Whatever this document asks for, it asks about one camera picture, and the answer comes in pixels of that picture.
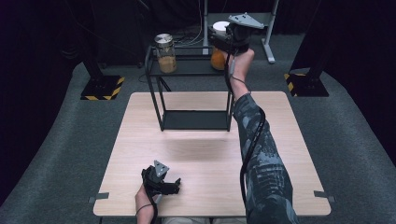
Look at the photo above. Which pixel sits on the white-lidded jar with orange contents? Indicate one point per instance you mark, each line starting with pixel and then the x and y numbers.
pixel 221 27

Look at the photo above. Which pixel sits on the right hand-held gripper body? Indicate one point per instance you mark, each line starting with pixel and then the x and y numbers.
pixel 239 39

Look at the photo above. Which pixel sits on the black metal shelf rack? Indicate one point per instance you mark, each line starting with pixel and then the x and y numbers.
pixel 193 67

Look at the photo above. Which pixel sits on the grey metal stand frame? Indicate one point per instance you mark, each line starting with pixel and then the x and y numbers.
pixel 269 46

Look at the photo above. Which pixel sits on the glass jar with brown powder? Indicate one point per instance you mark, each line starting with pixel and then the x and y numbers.
pixel 166 59

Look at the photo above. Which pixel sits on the grey tape piece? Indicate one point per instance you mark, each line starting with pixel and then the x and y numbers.
pixel 323 195
pixel 99 196

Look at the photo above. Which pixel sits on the black stand with striped base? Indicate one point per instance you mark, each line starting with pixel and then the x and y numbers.
pixel 101 88
pixel 308 85

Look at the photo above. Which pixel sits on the person's left hand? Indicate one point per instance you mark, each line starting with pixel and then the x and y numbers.
pixel 144 197

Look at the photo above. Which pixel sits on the person's right hand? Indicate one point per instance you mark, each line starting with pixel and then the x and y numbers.
pixel 243 65

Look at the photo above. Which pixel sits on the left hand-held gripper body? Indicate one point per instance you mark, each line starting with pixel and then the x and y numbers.
pixel 160 182

